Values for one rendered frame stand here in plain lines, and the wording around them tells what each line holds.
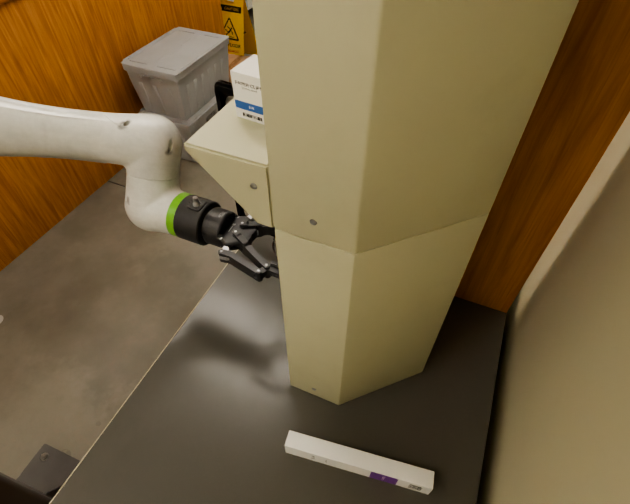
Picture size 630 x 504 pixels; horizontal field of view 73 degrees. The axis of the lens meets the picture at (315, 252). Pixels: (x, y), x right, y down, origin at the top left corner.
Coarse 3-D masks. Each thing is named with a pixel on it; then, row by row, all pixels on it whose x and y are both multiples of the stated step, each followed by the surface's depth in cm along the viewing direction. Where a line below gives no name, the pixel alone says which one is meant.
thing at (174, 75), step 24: (144, 48) 265; (168, 48) 266; (192, 48) 266; (216, 48) 270; (144, 72) 250; (168, 72) 245; (192, 72) 257; (216, 72) 281; (144, 96) 268; (168, 96) 259; (192, 96) 266
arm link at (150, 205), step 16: (128, 176) 82; (128, 192) 83; (144, 192) 82; (160, 192) 82; (176, 192) 84; (128, 208) 84; (144, 208) 83; (160, 208) 82; (176, 208) 82; (144, 224) 85; (160, 224) 83
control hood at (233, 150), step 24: (216, 120) 53; (240, 120) 53; (192, 144) 50; (216, 144) 50; (240, 144) 50; (264, 144) 50; (216, 168) 51; (240, 168) 49; (264, 168) 47; (240, 192) 52; (264, 192) 50; (264, 216) 53
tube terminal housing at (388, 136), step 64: (256, 0) 34; (320, 0) 32; (384, 0) 31; (448, 0) 33; (512, 0) 35; (576, 0) 37; (320, 64) 36; (384, 64) 34; (448, 64) 37; (512, 64) 40; (320, 128) 41; (384, 128) 39; (448, 128) 42; (512, 128) 46; (320, 192) 47; (384, 192) 46; (448, 192) 50; (320, 256) 55; (384, 256) 54; (448, 256) 60; (320, 320) 66; (384, 320) 67; (320, 384) 83; (384, 384) 88
